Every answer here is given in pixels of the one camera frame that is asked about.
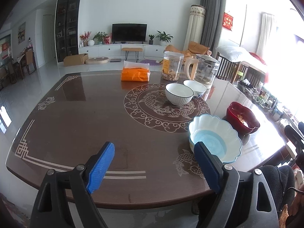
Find blue white scalloped bowl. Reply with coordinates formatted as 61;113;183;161
188;114;242;163

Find red flower plate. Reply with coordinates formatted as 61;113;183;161
226;101;260;135

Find white bowl black rim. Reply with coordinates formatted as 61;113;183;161
165;83;194;106

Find tray of cosmetic bottles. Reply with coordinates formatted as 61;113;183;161
237;79;283;122

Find wooden crib with bedding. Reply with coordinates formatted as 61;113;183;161
216;45;268;83

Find white bowl blue flowers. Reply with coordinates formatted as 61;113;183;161
183;80;207;98

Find cardboard box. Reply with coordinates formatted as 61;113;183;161
63;54;89;67

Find round floor cushion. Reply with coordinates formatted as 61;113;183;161
85;57;110;65

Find white sheer curtain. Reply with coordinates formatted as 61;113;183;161
256;12;274;58

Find orange tissue pack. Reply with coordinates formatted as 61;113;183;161
121;61;150;82

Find orange lounge chair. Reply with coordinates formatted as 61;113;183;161
164;41;212;60

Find white tv cabinet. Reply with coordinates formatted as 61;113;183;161
78;44;165;59

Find white standing air conditioner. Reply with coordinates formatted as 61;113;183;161
183;5;206;51

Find red flowers vase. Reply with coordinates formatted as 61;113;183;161
79;31;91;47

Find small wooden stool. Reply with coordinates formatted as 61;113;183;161
122;47;143;62

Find green potted plant left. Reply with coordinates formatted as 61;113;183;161
93;32;107;44

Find green potted plant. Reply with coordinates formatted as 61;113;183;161
156;30;174;46
93;32;107;44

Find black flat television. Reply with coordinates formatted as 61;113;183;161
112;23;147;42

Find green potted plant right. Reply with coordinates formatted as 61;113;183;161
156;30;174;46

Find grey curtain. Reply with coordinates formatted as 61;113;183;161
200;0;221;51

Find small dark potted plant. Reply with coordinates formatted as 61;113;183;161
148;35;155;45

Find black display cabinet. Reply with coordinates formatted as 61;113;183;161
55;0;80;62

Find glass kettle cream handle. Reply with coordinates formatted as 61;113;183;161
184;54;220;89

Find red wall hanging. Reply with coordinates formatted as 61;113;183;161
222;12;233;31

